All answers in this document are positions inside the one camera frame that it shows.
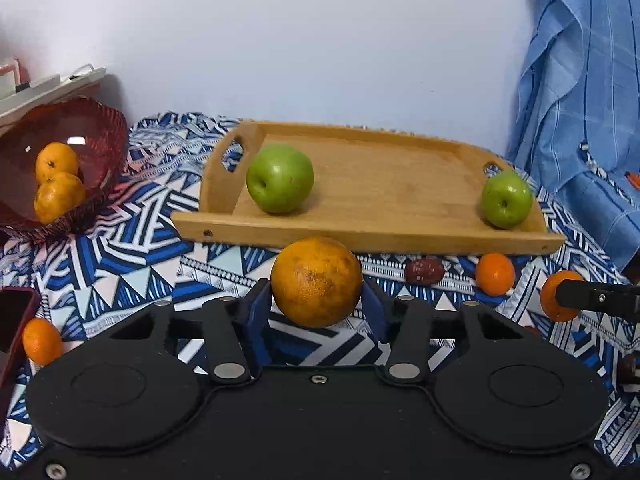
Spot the small tangerine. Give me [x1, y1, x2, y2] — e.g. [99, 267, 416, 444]
[539, 270, 586, 323]
[22, 318, 64, 366]
[34, 172, 87, 225]
[474, 253, 516, 296]
[35, 142, 80, 183]

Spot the blue white patterned tablecloth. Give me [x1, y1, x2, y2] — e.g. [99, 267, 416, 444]
[0, 111, 640, 471]

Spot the pink white box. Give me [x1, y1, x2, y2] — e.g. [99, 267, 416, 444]
[0, 57, 31, 92]

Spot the large orange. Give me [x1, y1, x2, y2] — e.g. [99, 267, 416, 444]
[270, 236, 363, 328]

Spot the red woven basket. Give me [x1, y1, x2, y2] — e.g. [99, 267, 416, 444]
[0, 97, 129, 241]

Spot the wooden tray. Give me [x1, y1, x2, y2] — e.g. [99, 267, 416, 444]
[171, 120, 567, 256]

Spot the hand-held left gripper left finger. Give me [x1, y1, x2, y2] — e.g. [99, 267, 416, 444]
[107, 279, 273, 386]

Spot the white flat device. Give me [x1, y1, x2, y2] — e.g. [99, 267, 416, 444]
[0, 65, 108, 128]

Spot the green apple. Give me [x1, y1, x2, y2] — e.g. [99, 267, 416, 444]
[245, 143, 315, 215]
[480, 170, 534, 230]

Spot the blue striped cloth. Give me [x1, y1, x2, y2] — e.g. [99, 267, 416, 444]
[506, 0, 640, 271]

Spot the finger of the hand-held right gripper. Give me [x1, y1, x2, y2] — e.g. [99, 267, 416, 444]
[556, 279, 640, 318]

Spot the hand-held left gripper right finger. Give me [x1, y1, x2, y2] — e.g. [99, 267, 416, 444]
[362, 280, 528, 386]

